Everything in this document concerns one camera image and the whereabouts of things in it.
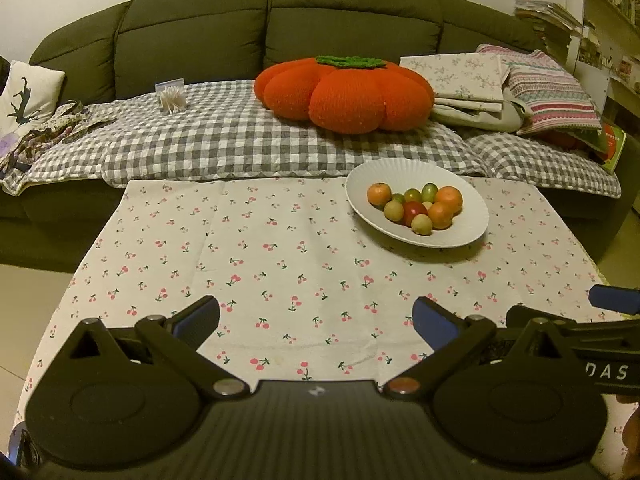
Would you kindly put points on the cherry print tablecloth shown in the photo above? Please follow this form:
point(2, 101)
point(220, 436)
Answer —
point(300, 220)

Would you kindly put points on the white ribbed plate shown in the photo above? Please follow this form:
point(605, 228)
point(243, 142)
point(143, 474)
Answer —
point(380, 170)

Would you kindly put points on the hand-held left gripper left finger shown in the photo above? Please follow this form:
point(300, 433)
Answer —
point(195, 321)

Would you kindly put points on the green cherry tomato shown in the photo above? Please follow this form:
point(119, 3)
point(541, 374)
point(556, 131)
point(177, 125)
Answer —
point(412, 194)

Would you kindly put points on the white bookshelf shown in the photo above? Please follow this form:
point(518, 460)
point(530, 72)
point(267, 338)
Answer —
point(607, 20)

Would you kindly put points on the crumpled floral cloth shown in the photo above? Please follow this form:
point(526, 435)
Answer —
point(45, 132)

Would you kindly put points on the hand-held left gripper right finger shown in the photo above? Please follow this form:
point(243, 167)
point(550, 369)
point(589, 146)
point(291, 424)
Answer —
point(435, 322)

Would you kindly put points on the folded floral sheet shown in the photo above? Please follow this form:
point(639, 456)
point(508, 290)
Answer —
point(460, 80)

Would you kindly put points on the striped knit pillow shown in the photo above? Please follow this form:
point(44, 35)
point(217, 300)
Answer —
point(550, 92)

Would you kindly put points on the grey checked blanket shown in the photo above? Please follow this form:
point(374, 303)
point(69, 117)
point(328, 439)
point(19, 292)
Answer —
point(225, 130)

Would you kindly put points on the orange mandarin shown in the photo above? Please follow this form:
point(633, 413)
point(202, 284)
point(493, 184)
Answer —
point(379, 193)
point(448, 197)
point(441, 215)

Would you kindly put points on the stack of papers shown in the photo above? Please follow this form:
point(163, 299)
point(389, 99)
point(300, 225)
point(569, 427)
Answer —
point(547, 12)

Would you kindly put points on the dark green sofa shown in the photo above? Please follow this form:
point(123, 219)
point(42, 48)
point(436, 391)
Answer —
point(200, 30)

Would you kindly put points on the green book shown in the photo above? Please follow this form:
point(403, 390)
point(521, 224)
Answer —
point(612, 149)

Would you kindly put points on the person's right hand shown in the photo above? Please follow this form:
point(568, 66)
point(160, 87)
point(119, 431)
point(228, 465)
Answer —
point(632, 440)

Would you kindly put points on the white bird print pillow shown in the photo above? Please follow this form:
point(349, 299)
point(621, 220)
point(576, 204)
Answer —
point(27, 95)

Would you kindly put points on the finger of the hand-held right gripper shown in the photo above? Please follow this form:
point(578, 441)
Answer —
point(612, 297)
point(600, 332)

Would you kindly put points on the orange pumpkin cushion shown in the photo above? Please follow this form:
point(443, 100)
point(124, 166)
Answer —
point(345, 95)

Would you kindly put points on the red cherry tomato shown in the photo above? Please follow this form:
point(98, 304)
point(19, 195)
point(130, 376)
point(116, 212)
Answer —
point(414, 211)

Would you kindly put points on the green-red cherry tomato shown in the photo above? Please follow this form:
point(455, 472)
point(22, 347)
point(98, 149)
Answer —
point(429, 191)

